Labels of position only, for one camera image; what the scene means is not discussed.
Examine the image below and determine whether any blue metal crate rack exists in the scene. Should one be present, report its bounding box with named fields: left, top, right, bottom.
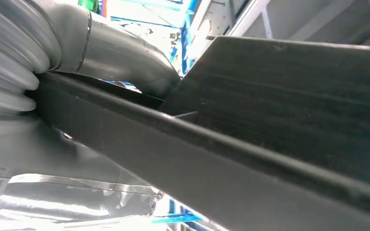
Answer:
left=169, top=0, right=201, bottom=76

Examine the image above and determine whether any grey metal frame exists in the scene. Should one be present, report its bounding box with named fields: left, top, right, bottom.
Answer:
left=225, top=0, right=370, bottom=48

